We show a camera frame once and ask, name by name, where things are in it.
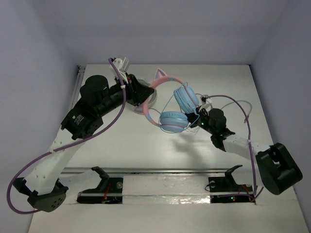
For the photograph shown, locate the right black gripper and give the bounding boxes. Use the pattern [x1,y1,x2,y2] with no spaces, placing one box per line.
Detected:
[175,105,216,135]

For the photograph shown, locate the pink blue cat-ear headphones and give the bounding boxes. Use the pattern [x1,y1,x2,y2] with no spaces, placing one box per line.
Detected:
[135,68,199,134]

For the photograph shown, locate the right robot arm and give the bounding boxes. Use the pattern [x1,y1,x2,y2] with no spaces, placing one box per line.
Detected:
[186,108,303,195]

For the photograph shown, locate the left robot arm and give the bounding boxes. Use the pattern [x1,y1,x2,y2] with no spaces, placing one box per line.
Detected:
[7,74,155,215]

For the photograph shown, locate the white foil-taped block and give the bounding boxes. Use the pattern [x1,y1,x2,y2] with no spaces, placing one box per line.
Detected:
[122,175,210,205]

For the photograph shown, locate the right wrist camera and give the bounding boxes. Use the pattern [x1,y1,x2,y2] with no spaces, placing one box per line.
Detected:
[200,95,213,110]

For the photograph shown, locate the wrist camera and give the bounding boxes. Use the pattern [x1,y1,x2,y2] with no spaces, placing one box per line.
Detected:
[200,95,213,110]
[112,57,129,83]

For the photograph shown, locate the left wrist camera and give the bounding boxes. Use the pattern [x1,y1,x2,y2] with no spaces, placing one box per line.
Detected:
[112,57,129,83]

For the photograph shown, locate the aluminium rail frame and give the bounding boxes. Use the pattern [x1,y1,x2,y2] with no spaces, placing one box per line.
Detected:
[50,64,86,173]

